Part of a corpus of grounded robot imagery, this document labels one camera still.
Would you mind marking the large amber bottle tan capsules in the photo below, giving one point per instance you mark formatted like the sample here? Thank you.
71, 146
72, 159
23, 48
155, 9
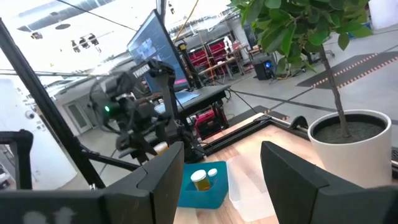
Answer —
201, 183

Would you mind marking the white plant pot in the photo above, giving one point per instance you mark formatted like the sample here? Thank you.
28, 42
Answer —
348, 165

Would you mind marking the clear plastic bin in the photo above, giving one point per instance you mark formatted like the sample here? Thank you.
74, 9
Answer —
248, 186

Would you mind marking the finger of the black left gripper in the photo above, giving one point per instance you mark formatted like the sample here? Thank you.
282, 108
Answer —
143, 157

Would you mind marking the black desk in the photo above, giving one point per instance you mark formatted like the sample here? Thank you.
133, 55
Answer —
202, 96

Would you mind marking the small blue bottle red pills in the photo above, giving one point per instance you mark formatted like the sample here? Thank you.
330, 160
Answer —
212, 172

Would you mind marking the computer monitor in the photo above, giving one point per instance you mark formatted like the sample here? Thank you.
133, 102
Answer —
155, 46

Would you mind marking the red storage shelf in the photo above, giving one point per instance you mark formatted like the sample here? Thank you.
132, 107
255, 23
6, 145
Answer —
199, 57

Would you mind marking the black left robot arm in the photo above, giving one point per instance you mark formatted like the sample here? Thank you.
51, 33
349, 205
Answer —
168, 99

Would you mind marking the black computer tower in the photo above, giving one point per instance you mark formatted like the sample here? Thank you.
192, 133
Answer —
262, 70

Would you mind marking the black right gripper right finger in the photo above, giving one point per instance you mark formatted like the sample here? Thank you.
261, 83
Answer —
298, 193

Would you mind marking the blue plastic bin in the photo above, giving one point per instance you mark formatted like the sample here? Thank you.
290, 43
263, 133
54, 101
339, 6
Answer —
199, 200

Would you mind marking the grey door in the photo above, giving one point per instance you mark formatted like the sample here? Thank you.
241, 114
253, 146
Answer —
77, 116

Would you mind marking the amber bottle green capsules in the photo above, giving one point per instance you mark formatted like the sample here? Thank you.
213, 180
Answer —
161, 148

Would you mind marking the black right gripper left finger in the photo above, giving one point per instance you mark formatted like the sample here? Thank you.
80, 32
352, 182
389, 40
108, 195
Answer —
149, 193

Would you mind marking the green leafy plant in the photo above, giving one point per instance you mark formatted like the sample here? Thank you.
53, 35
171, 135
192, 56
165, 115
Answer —
280, 34

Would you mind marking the black curved bracket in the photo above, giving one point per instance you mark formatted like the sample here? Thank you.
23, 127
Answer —
300, 121

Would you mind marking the red equipment box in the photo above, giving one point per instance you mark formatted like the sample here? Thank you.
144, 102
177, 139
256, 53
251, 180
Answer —
208, 124

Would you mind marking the black hazard-striped floor mat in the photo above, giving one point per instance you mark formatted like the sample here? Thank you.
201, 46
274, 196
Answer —
351, 70

